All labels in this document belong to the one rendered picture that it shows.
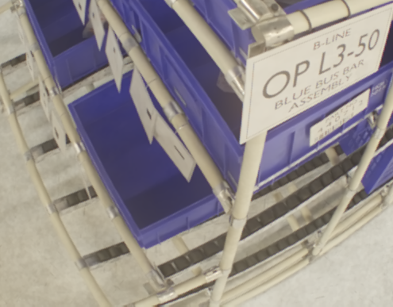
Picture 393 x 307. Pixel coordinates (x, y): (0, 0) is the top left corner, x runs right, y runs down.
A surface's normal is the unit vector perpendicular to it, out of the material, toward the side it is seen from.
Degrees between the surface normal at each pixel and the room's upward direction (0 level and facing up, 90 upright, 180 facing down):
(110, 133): 3
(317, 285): 0
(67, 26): 3
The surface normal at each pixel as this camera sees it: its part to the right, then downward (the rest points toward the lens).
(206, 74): -0.05, -0.41
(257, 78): 0.48, 0.79
